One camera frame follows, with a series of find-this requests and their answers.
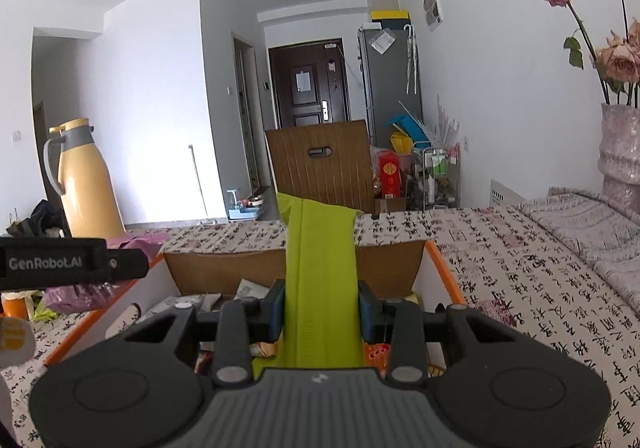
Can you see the calligraphy printed tablecloth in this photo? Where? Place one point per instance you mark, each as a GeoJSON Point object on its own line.
{"type": "Point", "coordinates": [500, 268]}

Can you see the brown cardboard carton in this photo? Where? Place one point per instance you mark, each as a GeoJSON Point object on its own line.
{"type": "Point", "coordinates": [391, 204]}

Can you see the white decorative fronds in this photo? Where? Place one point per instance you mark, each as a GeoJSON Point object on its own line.
{"type": "Point", "coordinates": [447, 120]}

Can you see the dark brown door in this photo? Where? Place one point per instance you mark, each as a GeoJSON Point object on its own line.
{"type": "Point", "coordinates": [307, 83]}

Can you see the yellow and black box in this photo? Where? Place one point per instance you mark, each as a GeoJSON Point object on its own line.
{"type": "Point", "coordinates": [390, 15]}

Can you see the grey refrigerator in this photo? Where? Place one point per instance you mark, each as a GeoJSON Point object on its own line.
{"type": "Point", "coordinates": [390, 78]}

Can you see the orange snack packet yellow border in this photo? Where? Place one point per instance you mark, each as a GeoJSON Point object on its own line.
{"type": "Point", "coordinates": [377, 355]}

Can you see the green wrapper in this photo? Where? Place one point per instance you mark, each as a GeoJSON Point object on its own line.
{"type": "Point", "coordinates": [44, 310]}

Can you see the grey folded blanket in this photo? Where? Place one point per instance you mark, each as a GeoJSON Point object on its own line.
{"type": "Point", "coordinates": [590, 238]}

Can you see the pink textured vase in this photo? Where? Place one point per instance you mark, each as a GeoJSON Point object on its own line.
{"type": "Point", "coordinates": [622, 158]}

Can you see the black bag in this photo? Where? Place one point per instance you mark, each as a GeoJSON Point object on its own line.
{"type": "Point", "coordinates": [37, 220]}

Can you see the orange fruit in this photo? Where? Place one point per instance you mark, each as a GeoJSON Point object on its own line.
{"type": "Point", "coordinates": [14, 306]}

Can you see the wooden chair back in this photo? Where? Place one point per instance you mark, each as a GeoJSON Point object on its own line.
{"type": "Point", "coordinates": [320, 168]}

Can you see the metal utility cart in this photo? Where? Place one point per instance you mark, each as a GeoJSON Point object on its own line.
{"type": "Point", "coordinates": [441, 178]}

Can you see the red gift box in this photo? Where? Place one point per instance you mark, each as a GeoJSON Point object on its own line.
{"type": "Point", "coordinates": [390, 174]}

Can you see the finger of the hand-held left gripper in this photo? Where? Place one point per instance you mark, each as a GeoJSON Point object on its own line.
{"type": "Point", "coordinates": [127, 263]}

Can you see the long green snack packet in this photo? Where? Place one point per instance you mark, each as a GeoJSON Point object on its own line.
{"type": "Point", "coordinates": [320, 278]}

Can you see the red cardboard box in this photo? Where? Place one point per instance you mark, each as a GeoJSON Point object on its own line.
{"type": "Point", "coordinates": [390, 263]}

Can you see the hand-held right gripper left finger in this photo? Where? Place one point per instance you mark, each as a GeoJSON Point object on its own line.
{"type": "Point", "coordinates": [276, 315]}

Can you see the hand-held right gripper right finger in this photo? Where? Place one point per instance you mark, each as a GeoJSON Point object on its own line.
{"type": "Point", "coordinates": [366, 315]}

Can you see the yellow thermos jug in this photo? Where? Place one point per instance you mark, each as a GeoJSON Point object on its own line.
{"type": "Point", "coordinates": [90, 183]}

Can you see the clear hanging umbrella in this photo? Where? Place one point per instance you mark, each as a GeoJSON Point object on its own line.
{"type": "Point", "coordinates": [411, 58]}

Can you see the dried pink roses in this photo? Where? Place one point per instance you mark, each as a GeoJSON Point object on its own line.
{"type": "Point", "coordinates": [620, 60]}

